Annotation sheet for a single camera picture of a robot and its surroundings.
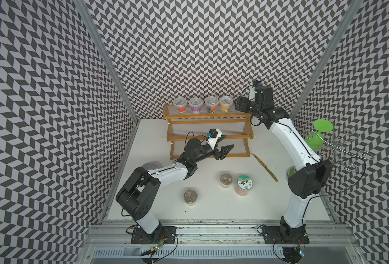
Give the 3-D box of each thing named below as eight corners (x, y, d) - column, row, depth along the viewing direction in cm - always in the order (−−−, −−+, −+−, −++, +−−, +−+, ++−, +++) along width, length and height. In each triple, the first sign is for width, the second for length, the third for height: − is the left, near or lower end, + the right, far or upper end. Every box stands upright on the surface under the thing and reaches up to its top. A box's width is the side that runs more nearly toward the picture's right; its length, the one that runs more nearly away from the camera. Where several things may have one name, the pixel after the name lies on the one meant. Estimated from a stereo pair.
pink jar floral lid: (235, 196, 86) (238, 189, 79) (233, 182, 91) (236, 175, 84) (250, 196, 86) (254, 189, 79) (247, 182, 91) (251, 175, 84)
